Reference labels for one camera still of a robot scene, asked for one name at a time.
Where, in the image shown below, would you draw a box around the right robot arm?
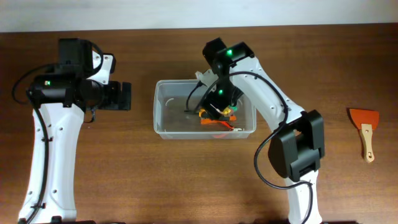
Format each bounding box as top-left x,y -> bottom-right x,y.
195,38 -> 325,223

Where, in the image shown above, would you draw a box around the clear plastic container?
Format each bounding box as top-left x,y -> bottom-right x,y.
154,80 -> 256,139

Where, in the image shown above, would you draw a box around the orange scraper wooden handle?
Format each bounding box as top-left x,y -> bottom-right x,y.
348,108 -> 379,163

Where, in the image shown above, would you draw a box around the red handled small cutters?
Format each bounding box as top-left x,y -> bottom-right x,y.
211,121 -> 243,139

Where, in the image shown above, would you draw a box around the orange socket bit rail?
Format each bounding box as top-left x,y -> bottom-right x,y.
200,116 -> 236,125

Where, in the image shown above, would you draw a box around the orange black long-nose pliers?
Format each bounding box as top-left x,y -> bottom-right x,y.
184,109 -> 223,119

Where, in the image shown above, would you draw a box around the clear box coloured bits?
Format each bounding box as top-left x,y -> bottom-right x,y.
211,105 -> 238,116

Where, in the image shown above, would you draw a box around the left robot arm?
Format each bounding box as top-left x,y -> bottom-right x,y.
18,38 -> 132,223

